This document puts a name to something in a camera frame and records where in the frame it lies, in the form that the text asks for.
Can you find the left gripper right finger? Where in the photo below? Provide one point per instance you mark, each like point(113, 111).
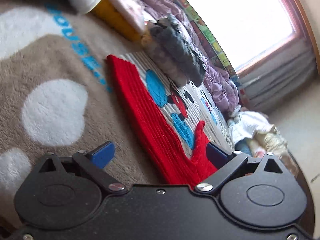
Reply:
point(227, 164)

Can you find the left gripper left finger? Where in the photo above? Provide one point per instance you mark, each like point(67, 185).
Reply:
point(92, 165)

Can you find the red knit sweater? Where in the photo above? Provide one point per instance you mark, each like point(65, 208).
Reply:
point(157, 138)

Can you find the folded grey blue clothes pile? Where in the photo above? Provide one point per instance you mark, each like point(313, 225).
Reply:
point(169, 45)

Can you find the stacked quilts pile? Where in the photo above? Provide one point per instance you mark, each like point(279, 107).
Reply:
point(252, 134)

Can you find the Mickey Mouse plush blanket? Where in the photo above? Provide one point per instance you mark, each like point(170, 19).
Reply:
point(56, 95)

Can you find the purple quilt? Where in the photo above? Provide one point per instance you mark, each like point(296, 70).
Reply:
point(222, 89)

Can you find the grey curtain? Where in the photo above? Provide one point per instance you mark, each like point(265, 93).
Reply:
point(279, 77)

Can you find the colourful alphabet foam border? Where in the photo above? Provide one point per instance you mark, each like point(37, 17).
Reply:
point(212, 47)

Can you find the yellow pink folded bedding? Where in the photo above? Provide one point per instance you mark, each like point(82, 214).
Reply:
point(124, 16)

